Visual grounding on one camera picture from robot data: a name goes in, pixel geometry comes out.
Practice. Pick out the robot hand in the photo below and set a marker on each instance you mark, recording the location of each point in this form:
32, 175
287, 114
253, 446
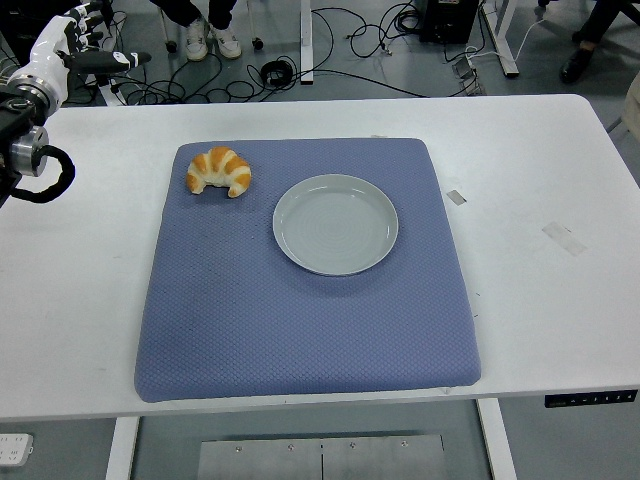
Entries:
47, 55

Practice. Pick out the croissant bread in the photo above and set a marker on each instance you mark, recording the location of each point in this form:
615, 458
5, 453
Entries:
220, 167

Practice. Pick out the grey round plate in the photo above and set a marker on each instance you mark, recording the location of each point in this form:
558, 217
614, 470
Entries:
335, 225

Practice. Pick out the large black cabinet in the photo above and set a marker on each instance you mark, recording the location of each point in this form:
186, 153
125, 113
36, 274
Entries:
15, 20

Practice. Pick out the chair caster leg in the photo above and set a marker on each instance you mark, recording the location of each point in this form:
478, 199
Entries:
171, 46
257, 42

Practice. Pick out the person's leg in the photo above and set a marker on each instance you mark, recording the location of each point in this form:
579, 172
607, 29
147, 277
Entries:
222, 12
175, 10
605, 20

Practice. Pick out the white sneaker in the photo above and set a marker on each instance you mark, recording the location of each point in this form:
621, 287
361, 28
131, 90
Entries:
227, 42
196, 42

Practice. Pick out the blue quilted mat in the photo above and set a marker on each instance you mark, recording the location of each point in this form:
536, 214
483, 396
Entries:
300, 330

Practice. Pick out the white power strip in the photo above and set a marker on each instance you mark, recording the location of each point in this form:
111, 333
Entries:
15, 447

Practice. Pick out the white table leg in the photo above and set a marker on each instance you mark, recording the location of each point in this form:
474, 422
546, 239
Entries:
497, 440
122, 447

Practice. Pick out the black equipment box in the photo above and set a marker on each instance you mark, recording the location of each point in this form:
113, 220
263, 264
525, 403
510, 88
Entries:
447, 20

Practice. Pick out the silver foot pedal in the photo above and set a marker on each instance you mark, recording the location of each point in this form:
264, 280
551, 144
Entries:
469, 75

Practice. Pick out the grey tape piece small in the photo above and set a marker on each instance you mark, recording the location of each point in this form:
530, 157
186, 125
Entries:
456, 197

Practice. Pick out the black shoe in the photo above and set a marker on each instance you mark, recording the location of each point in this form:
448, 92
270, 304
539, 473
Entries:
575, 65

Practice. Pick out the grey tape piece large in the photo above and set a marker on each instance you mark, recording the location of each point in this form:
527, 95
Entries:
564, 239

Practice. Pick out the beige object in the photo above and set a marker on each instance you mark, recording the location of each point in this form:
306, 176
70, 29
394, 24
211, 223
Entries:
634, 105

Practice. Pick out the black table control panel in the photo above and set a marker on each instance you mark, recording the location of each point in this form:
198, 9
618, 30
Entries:
590, 400

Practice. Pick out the white desk leg post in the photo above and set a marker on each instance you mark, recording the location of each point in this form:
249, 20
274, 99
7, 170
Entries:
306, 40

